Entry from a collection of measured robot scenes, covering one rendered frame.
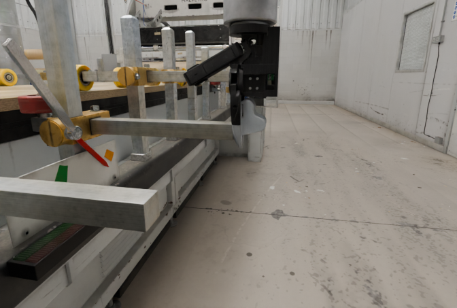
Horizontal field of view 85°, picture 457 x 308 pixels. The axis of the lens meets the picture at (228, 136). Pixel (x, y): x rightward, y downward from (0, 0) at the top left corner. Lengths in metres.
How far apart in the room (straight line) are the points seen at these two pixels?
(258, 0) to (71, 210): 0.37
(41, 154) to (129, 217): 0.57
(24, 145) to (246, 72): 0.57
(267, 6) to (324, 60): 8.84
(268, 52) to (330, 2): 9.14
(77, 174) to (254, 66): 0.39
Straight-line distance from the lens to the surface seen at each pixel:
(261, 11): 0.43
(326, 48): 9.29
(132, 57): 0.75
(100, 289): 1.20
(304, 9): 9.39
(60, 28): 0.56
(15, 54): 0.40
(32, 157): 0.80
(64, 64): 0.55
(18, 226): 0.50
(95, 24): 11.34
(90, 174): 0.59
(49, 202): 0.31
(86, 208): 0.29
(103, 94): 0.96
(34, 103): 0.63
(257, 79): 0.43
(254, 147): 2.83
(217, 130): 0.46
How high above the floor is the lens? 0.95
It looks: 14 degrees down
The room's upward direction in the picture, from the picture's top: straight up
